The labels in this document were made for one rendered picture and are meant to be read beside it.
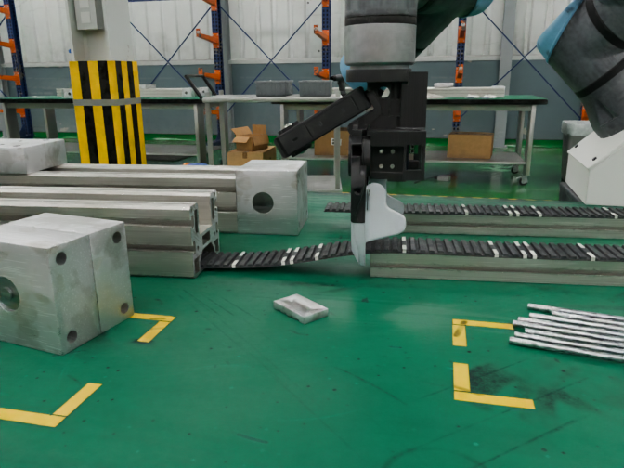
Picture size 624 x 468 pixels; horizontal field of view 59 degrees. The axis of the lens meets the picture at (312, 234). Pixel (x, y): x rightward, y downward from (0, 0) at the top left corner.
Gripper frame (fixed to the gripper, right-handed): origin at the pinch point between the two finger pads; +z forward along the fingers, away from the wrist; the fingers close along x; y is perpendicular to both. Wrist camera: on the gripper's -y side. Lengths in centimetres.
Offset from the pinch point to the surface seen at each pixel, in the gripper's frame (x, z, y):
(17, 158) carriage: 14, -8, -52
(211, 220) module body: 2.3, -2.1, -18.4
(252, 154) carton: 492, 60, -134
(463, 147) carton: 482, 50, 75
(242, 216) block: 14.0, 0.4, -17.5
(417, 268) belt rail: -2.0, 1.8, 6.9
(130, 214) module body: -5.0, -4.6, -25.4
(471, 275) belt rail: -2.0, 2.3, 12.9
